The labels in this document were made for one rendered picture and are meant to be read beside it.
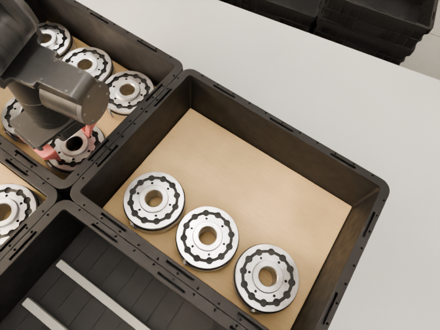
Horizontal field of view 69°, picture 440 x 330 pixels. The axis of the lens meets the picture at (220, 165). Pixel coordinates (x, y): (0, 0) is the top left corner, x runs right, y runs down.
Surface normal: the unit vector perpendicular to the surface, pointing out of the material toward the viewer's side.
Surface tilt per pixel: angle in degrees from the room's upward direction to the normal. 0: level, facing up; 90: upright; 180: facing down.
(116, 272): 0
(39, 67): 6
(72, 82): 8
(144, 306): 0
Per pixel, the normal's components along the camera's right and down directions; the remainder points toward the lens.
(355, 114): 0.07, -0.42
